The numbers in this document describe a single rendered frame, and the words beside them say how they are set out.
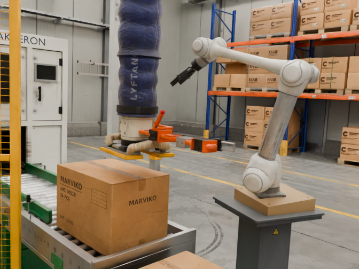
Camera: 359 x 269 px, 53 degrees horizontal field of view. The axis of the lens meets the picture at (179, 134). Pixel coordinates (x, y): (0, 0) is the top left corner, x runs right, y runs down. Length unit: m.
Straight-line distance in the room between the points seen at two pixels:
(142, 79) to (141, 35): 0.22
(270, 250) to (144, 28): 1.48
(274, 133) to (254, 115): 8.13
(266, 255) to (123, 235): 0.89
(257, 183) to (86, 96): 10.10
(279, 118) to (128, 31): 0.90
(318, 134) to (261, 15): 3.60
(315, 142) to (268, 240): 8.44
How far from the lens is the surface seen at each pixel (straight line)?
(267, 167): 2.01
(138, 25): 1.89
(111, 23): 5.19
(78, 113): 11.67
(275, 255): 2.38
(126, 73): 1.89
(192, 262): 1.98
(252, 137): 10.14
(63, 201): 2.32
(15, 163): 2.34
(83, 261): 1.91
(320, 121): 10.55
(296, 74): 1.87
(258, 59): 2.15
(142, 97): 1.86
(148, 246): 2.00
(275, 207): 2.15
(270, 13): 10.12
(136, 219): 2.00
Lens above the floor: 1.40
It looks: 6 degrees down
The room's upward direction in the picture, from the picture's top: 3 degrees clockwise
